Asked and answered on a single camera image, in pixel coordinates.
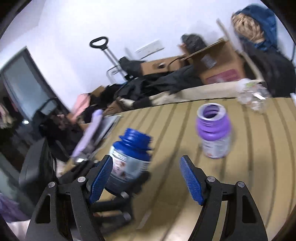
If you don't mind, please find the blue pill bottle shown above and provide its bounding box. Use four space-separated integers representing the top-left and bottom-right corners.
106 128 152 195

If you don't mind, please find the purple pill bottle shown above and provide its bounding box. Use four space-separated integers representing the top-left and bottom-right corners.
196 103 231 159

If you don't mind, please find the purple handheld device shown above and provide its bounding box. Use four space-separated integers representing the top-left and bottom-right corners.
71 109 103 158

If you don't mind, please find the pink bag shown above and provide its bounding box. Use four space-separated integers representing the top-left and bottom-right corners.
69 93 91 123

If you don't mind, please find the silver laptop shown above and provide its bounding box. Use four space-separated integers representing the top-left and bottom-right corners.
92 114 121 148

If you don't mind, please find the clear crumpled plastic bottle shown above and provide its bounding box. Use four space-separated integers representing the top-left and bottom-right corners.
236 78 271 113

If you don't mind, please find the beige fabric cover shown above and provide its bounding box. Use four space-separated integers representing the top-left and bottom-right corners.
117 78 263 109

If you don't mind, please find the black jacket pile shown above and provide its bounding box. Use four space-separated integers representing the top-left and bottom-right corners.
114 65 203 109

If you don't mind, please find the large cardboard box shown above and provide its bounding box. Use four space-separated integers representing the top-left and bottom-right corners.
182 39 246 85

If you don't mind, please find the black bag on trolley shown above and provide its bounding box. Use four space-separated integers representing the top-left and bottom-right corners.
118 57 144 77

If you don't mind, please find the dark grey knit item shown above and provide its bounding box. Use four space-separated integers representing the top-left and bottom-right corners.
181 34 207 54

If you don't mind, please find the woven rattan ball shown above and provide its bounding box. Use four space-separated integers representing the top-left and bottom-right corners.
231 13 265 44

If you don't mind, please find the blue cloth bag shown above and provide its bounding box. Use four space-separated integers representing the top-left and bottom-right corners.
234 4 278 52

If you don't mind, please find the brown cardboard box with handle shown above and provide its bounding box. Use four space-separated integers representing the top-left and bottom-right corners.
140 56 189 75

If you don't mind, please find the black trolley handle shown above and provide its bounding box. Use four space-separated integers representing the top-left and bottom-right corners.
89 36 127 84

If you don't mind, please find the white wall socket strip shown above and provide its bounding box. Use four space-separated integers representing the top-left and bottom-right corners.
135 39 164 59

